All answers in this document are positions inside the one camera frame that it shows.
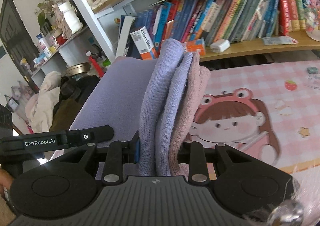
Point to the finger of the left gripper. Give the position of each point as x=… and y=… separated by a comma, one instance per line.
x=91, y=135

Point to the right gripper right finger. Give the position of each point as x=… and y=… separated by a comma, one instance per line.
x=192, y=153

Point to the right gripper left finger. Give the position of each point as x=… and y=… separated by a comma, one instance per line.
x=118, y=154

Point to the pink and purple knit sweater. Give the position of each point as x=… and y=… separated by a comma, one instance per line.
x=155, y=98

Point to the person's left hand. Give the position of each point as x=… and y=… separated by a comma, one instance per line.
x=5, y=181

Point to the brown fabric bundle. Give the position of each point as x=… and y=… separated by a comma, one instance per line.
x=65, y=115

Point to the cream clothing pile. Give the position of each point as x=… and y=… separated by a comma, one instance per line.
x=39, y=109

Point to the red tassel ornament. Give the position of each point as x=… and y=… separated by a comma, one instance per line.
x=95, y=64

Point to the brass bowl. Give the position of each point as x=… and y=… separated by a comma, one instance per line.
x=81, y=68

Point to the pink cartoon checkered table mat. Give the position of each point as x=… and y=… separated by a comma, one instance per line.
x=270, y=112

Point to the orange toothpaste box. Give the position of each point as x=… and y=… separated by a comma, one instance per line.
x=195, y=46

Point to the white and orange Obrite box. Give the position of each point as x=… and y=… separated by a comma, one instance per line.
x=144, y=44

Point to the white charger block on shelf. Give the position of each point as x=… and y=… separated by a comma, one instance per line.
x=220, y=46

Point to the white tissue roll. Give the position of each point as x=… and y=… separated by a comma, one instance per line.
x=71, y=20

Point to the wooden bookshelf board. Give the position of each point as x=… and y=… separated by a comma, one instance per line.
x=257, y=46

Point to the blue white pamphlet on shelf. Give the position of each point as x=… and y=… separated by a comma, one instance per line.
x=281, y=40

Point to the green eraser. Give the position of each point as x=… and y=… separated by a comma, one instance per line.
x=312, y=70

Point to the row of colourful books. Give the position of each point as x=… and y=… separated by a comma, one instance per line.
x=211, y=20

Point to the colourful decorated ornament tray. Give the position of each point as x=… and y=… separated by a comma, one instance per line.
x=312, y=19

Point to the white shelf post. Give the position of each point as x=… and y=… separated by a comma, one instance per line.
x=96, y=28

